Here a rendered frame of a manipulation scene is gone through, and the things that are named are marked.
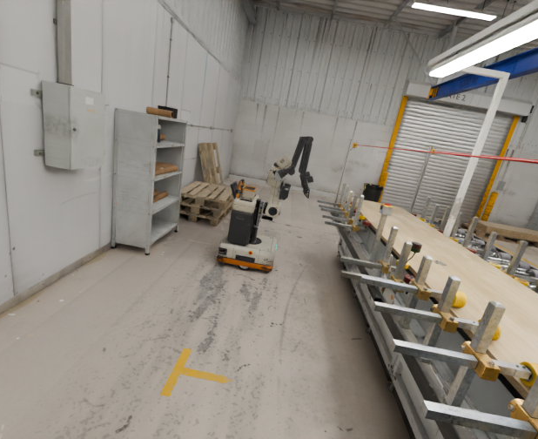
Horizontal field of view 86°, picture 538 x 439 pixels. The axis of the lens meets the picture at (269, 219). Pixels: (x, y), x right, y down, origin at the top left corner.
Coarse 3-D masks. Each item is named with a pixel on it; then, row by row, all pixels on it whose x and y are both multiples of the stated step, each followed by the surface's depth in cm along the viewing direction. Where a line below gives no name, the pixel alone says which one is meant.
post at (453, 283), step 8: (448, 280) 125; (456, 280) 122; (448, 288) 124; (456, 288) 123; (440, 296) 128; (448, 296) 124; (440, 304) 127; (448, 304) 125; (448, 312) 126; (432, 328) 130; (440, 328) 129; (432, 336) 130; (424, 344) 134; (432, 344) 131
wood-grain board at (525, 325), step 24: (408, 216) 365; (384, 240) 249; (408, 240) 254; (432, 240) 269; (432, 264) 205; (456, 264) 215; (480, 264) 225; (432, 288) 165; (480, 288) 178; (504, 288) 185; (528, 288) 193; (456, 312) 143; (480, 312) 148; (504, 312) 153; (528, 312) 158; (504, 336) 129; (528, 336) 133; (504, 360) 112; (528, 360) 115
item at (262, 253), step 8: (224, 240) 345; (256, 240) 366; (264, 240) 368; (272, 240) 374; (224, 248) 337; (232, 248) 335; (240, 248) 335; (248, 248) 336; (256, 248) 339; (264, 248) 343; (272, 248) 349; (224, 256) 339; (232, 256) 337; (240, 256) 336; (248, 256) 336; (256, 256) 335; (264, 256) 334; (272, 256) 335; (232, 264) 343; (240, 264) 338; (248, 264) 338; (256, 264) 338; (264, 264) 337; (272, 264) 347
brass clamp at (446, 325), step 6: (432, 306) 132; (432, 312) 131; (438, 312) 127; (444, 312) 126; (444, 318) 122; (438, 324) 125; (444, 324) 121; (450, 324) 120; (456, 324) 120; (444, 330) 121; (450, 330) 120
